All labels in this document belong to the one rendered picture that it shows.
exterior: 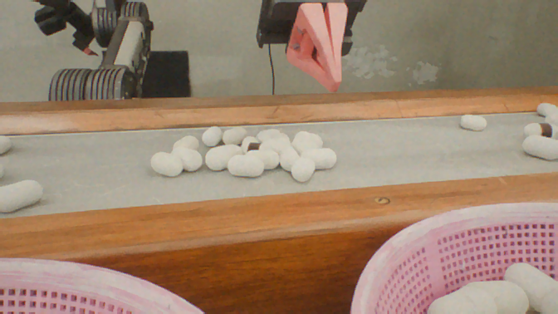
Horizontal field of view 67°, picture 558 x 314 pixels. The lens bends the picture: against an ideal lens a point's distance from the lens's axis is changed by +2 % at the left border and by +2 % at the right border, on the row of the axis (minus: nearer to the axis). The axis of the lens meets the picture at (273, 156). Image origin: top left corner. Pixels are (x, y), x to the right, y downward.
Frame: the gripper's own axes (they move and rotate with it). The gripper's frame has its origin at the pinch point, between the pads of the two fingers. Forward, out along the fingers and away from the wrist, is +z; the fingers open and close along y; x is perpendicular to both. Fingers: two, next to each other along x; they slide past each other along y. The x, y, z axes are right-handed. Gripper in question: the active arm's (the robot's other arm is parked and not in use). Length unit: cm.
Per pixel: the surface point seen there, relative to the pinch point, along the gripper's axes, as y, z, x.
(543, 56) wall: 166, -93, 91
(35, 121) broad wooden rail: -30.1, -12.1, 18.5
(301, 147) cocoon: -2.4, 3.0, 6.0
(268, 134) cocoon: -4.1, -1.7, 10.0
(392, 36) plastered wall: 130, -158, 133
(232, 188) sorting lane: -10.3, 8.0, 3.8
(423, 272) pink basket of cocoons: -3.4, 19.7, -7.1
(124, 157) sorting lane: -19.3, -0.9, 11.2
